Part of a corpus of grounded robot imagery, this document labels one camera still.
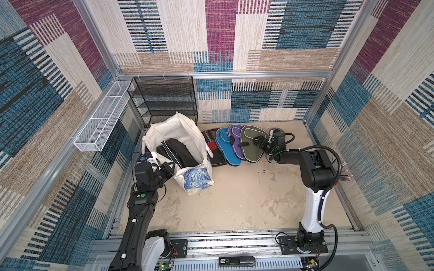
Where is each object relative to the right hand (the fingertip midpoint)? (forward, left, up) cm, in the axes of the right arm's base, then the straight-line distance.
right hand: (259, 143), depth 106 cm
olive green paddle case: (-9, +6, +3) cm, 11 cm away
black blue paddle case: (-2, +23, +4) cm, 23 cm away
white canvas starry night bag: (-4, +46, +19) cm, 50 cm away
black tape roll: (-1, -7, +12) cm, 14 cm away
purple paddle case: (+4, +15, +5) cm, 17 cm away
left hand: (-23, +45, +16) cm, 53 cm away
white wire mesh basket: (-19, +76, +31) cm, 85 cm away
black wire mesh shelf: (+23, +64, +19) cm, 71 cm away
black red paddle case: (-13, +26, +2) cm, 29 cm away
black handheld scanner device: (-60, +18, +1) cm, 63 cm away
